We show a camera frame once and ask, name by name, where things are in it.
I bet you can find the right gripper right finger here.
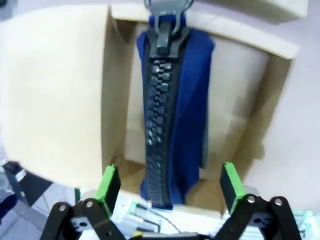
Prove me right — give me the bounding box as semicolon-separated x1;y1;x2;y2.
214;162;303;240

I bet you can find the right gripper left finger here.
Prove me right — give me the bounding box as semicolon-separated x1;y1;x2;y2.
43;163;123;240

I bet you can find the blue Campus pencil case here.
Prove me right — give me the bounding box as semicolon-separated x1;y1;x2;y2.
136;0;217;211

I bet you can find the large open cardboard box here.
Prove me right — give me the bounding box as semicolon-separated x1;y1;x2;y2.
0;4;301;218

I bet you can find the thin black cable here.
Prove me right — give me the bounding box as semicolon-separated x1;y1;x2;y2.
139;204;183;232

